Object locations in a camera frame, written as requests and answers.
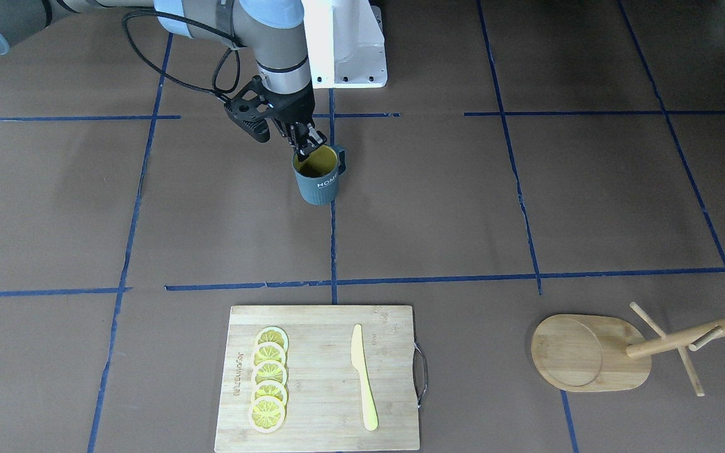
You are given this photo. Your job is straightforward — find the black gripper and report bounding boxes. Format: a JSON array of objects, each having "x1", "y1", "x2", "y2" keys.
[{"x1": 224, "y1": 75, "x2": 328, "y2": 158}]

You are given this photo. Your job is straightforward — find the dark teal mug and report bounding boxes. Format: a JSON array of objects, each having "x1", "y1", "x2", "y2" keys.
[{"x1": 291, "y1": 145, "x2": 346, "y2": 206}]

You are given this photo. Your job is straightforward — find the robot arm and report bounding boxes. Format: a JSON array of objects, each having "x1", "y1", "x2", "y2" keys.
[{"x1": 0, "y1": 1, "x2": 326, "y2": 161}]

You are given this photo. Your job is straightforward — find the wooden cup rack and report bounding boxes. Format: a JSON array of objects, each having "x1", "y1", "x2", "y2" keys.
[{"x1": 530, "y1": 302, "x2": 725, "y2": 398}]

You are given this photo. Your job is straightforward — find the lemon slice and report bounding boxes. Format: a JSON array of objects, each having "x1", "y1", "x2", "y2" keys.
[
  {"x1": 251, "y1": 359, "x2": 288, "y2": 385},
  {"x1": 252, "y1": 342, "x2": 287, "y2": 367},
  {"x1": 256, "y1": 326, "x2": 289, "y2": 352},
  {"x1": 248, "y1": 396, "x2": 286, "y2": 433},
  {"x1": 250, "y1": 379, "x2": 289, "y2": 405}
]

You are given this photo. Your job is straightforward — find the yellow plastic knife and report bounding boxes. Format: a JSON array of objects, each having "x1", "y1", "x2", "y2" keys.
[{"x1": 351, "y1": 323, "x2": 379, "y2": 431}]

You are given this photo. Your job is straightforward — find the bamboo cutting board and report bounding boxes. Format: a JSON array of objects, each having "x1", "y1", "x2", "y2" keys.
[{"x1": 213, "y1": 305, "x2": 420, "y2": 452}]

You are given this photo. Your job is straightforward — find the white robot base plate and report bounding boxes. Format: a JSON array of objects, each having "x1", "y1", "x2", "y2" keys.
[{"x1": 302, "y1": 1, "x2": 388, "y2": 89}]

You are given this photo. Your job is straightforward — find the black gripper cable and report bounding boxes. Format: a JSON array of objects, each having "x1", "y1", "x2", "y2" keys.
[{"x1": 122, "y1": 9, "x2": 242, "y2": 104}]

